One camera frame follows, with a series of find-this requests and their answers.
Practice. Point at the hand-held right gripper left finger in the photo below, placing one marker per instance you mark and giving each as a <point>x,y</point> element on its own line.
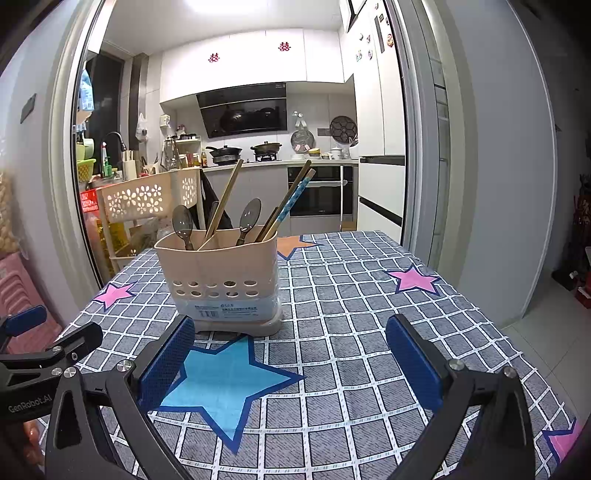
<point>166,364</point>

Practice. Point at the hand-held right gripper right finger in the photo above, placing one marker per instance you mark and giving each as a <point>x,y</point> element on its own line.
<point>413,364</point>

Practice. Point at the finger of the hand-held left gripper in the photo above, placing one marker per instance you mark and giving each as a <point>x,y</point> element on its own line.
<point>85,337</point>
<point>25,318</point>

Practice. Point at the beige plastic utensil holder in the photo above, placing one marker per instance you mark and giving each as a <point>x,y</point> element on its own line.
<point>221,277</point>

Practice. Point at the dark translucent spoon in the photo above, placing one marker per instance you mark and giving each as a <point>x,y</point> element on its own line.
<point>214,214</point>
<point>182,224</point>
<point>249,217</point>

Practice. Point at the person's left hand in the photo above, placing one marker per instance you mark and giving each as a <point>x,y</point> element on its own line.
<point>31,432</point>

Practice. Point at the pink plastic stool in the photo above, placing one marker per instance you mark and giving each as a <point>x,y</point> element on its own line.
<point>23,290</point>

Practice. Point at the star-print checkered tablecloth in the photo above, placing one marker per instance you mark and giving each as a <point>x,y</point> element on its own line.
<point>346,300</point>

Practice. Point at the yellow oil bottle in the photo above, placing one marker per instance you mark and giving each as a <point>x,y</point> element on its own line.
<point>105,244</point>

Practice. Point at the bag of pale nuts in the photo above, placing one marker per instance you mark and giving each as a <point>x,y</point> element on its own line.
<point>8,212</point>

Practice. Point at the red sign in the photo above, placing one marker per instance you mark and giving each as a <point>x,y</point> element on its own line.
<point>89,201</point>

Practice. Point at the beige flower-cutout basket trolley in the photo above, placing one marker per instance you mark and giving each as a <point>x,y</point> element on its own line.
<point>134,198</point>

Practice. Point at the green plastic basket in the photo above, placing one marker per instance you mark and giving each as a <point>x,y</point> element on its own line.
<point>86,170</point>

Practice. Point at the green dish soap bottle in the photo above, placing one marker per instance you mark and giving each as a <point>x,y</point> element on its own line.
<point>106,164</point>

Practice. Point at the white knife block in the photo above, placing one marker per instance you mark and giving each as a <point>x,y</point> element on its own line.
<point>129,165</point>

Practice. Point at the black cloth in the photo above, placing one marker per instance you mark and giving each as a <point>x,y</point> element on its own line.
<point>210,189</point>

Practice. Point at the black built-in oven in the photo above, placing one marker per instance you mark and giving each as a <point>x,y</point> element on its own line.
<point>323,194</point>

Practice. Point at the dark clutter pile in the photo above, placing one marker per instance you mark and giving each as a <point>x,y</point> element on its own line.
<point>575,258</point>

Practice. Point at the black kitchen faucet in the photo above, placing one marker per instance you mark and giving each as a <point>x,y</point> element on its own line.
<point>115,138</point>

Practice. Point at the grey kitchen counter cabinet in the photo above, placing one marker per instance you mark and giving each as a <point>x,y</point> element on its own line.
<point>263,184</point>

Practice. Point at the white spice rack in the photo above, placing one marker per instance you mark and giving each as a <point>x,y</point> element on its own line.
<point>187,150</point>

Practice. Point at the white hanging plastic bag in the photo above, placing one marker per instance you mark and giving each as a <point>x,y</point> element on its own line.
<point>141,127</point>

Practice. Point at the black wok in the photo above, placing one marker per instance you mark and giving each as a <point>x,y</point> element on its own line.
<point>266,150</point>
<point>225,153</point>

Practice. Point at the white pot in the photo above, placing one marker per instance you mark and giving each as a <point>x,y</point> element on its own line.
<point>336,153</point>

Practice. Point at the blue plastic bag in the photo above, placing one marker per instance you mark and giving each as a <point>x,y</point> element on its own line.
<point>87,92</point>

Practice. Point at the dark round hanging pan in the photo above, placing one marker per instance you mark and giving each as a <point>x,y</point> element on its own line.
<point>343,129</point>

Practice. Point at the hanging steel strainer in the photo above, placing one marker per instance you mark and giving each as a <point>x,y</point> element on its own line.
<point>302,138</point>

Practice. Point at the white refrigerator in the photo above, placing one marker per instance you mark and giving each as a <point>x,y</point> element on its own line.
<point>374,115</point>

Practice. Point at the black range hood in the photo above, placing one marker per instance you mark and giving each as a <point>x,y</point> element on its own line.
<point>242,113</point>

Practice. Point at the red paper-cut sticker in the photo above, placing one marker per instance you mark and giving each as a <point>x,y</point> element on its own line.
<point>214,57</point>
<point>284,46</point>

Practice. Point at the dark wall switch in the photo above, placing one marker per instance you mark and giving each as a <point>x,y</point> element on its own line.
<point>28,108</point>

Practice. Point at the white wall cabinets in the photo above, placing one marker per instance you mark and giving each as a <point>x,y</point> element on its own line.
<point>254,60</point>

